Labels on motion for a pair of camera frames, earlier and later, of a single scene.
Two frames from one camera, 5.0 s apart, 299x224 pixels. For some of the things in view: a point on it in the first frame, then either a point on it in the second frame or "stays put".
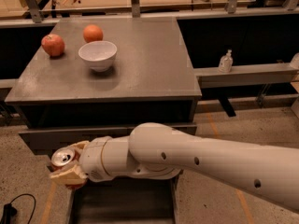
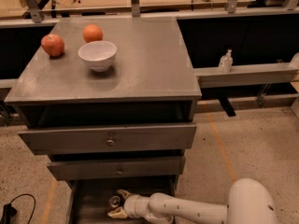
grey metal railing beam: (246, 75) stays put
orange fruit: (92, 33) stays put
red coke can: (62, 160) → (114, 201)
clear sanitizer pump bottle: (225, 62) stays put
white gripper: (92, 159) → (132, 203)
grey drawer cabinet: (93, 78) stays put
